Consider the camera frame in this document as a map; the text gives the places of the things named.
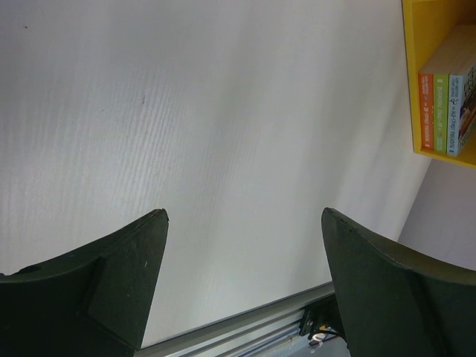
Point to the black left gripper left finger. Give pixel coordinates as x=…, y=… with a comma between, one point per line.
x=92, y=301

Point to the green comic book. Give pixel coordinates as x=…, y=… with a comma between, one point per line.
x=459, y=43

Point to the light blue treehouse book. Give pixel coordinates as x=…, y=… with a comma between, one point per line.
x=461, y=86

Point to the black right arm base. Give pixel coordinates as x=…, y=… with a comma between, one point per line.
x=321, y=321

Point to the aluminium mounting rail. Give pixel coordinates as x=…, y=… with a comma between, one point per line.
x=281, y=328

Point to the orange treehouse book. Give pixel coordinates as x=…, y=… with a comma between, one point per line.
x=426, y=106

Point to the yellow wooden shelf box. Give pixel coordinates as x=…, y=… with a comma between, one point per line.
x=426, y=24

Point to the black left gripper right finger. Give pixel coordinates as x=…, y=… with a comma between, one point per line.
x=393, y=300

